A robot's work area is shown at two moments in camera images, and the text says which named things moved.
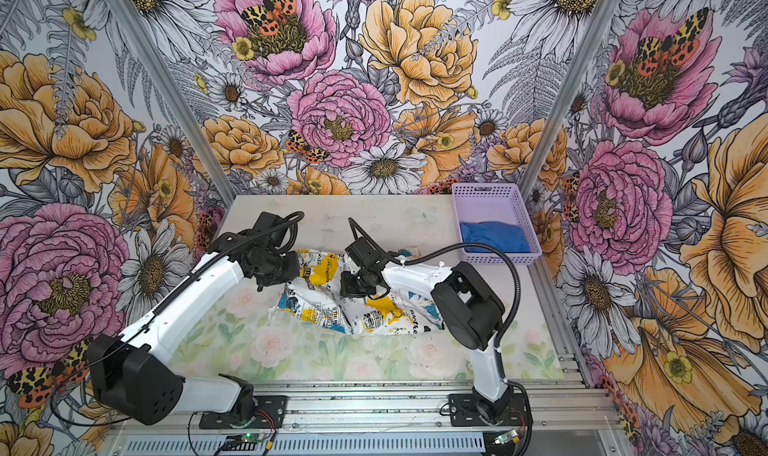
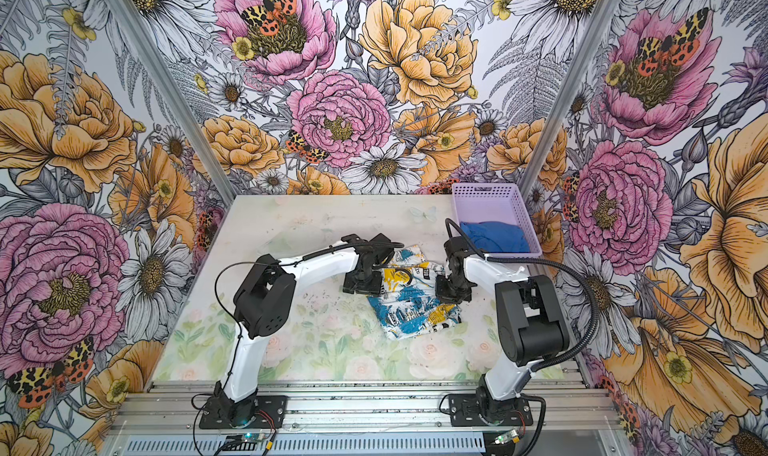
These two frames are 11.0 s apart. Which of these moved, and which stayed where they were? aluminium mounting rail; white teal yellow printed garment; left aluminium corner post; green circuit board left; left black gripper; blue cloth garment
Moved: left black gripper; white teal yellow printed garment
Stayed: blue cloth garment; left aluminium corner post; green circuit board left; aluminium mounting rail
